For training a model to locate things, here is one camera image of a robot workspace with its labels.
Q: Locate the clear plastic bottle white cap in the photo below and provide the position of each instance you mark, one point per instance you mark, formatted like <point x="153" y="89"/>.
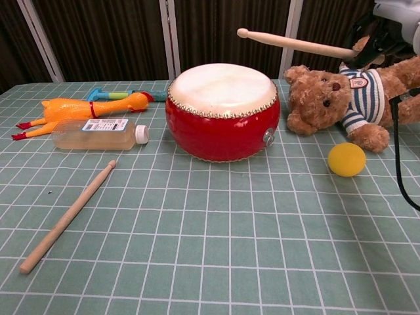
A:
<point x="95" y="139"/>

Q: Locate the brown teddy bear striped shirt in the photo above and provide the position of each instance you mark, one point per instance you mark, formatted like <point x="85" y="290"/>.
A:
<point x="315" y="101"/>

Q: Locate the wooden drumstick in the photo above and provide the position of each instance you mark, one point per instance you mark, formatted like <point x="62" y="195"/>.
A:
<point x="295" y="42"/>
<point x="69" y="216"/>

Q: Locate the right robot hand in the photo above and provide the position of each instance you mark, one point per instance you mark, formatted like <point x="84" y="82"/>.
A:
<point x="390" y="33"/>

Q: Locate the green checked tablecloth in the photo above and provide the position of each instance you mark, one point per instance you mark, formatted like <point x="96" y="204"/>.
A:
<point x="210" y="229"/>

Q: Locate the red drum with white skin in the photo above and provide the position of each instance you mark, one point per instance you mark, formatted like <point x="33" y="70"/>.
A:
<point x="223" y="124"/>

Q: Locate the yellow foam ball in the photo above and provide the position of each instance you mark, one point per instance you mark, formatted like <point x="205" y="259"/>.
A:
<point x="346" y="159"/>

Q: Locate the orange rubber chicken toy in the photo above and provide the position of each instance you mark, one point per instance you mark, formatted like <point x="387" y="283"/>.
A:
<point x="75" y="110"/>

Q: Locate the white partition post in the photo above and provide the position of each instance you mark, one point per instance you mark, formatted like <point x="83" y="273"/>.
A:
<point x="169" y="39"/>
<point x="41" y="39"/>
<point x="294" y="19"/>

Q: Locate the blue green water pump toy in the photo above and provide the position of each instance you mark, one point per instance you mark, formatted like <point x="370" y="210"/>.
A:
<point x="111" y="96"/>

